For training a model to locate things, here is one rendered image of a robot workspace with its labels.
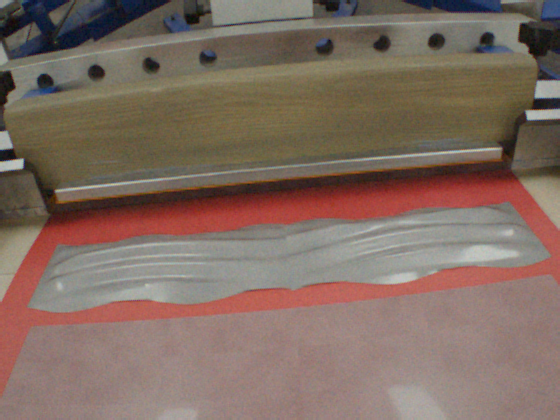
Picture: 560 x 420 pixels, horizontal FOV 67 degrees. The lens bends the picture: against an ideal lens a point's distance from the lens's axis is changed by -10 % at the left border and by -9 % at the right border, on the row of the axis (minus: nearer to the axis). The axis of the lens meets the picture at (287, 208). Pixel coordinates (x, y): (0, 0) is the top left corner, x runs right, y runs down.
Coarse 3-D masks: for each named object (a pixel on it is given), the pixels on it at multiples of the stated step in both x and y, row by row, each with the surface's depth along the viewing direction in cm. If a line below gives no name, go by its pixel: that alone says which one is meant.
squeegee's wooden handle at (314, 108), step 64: (320, 64) 33; (384, 64) 32; (448, 64) 32; (512, 64) 32; (64, 128) 32; (128, 128) 33; (192, 128) 33; (256, 128) 33; (320, 128) 34; (384, 128) 34; (448, 128) 34; (512, 128) 34
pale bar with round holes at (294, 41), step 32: (192, 32) 54; (224, 32) 52; (256, 32) 51; (288, 32) 51; (320, 32) 51; (352, 32) 52; (384, 32) 52; (416, 32) 52; (448, 32) 52; (480, 32) 52; (512, 32) 52; (32, 64) 51; (64, 64) 51; (96, 64) 51; (128, 64) 52; (160, 64) 52; (192, 64) 53; (224, 64) 53; (256, 64) 53
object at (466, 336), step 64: (320, 192) 38; (384, 192) 37; (448, 192) 37; (512, 192) 36; (320, 320) 27; (384, 320) 26; (448, 320) 26; (512, 320) 25; (320, 384) 23; (384, 384) 23; (448, 384) 22; (512, 384) 22
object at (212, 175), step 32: (288, 160) 34; (320, 160) 34; (352, 160) 34; (384, 160) 34; (416, 160) 34; (448, 160) 34; (480, 160) 34; (64, 192) 33; (96, 192) 34; (128, 192) 34
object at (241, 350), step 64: (0, 320) 28; (64, 320) 28; (128, 320) 28; (192, 320) 27; (256, 320) 27; (0, 384) 24; (64, 384) 24; (128, 384) 24; (192, 384) 23; (256, 384) 23
